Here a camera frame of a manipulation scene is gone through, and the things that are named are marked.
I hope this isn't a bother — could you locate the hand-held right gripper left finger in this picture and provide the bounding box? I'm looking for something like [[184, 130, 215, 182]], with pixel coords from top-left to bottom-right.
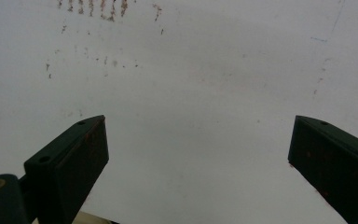
[[23, 114, 110, 224]]

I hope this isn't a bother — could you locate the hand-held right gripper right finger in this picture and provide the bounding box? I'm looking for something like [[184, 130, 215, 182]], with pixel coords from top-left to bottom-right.
[[287, 115, 358, 224]]

